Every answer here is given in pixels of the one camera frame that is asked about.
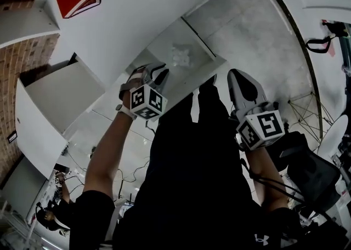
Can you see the white round stool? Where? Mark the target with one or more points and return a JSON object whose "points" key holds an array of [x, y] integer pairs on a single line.
{"points": [[333, 133]]}

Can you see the white drawer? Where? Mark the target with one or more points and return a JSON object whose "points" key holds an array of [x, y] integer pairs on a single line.
{"points": [[164, 43]]}

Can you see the clear plastic bag of parts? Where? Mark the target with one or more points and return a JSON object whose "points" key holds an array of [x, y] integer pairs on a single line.
{"points": [[181, 55]]}

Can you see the white side desk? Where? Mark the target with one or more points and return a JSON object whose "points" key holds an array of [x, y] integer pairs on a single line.
{"points": [[41, 133]]}

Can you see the person's black clothing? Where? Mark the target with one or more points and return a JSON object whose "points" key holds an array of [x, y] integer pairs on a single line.
{"points": [[192, 175]]}

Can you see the small black wall sign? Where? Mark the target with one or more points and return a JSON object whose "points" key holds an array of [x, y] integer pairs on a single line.
{"points": [[12, 136]]}

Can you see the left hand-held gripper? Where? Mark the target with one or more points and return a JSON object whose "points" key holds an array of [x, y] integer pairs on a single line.
{"points": [[148, 101]]}

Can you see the person's left hand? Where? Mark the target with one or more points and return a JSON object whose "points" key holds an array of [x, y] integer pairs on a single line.
{"points": [[139, 73]]}

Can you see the person's left forearm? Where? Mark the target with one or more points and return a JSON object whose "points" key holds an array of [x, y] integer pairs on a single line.
{"points": [[107, 155]]}

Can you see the person's right forearm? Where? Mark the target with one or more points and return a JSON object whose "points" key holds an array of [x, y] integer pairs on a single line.
{"points": [[263, 172]]}

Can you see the person's right shoe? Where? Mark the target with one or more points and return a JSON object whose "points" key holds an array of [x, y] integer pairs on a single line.
{"points": [[212, 79]]}

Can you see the black equipment rack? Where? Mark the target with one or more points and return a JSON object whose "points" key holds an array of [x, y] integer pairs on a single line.
{"points": [[342, 51]]}

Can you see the black mesh office chair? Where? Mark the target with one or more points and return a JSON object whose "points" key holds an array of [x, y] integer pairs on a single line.
{"points": [[310, 172]]}

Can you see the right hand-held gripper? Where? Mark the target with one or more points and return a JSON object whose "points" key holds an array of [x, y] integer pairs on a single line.
{"points": [[270, 125]]}

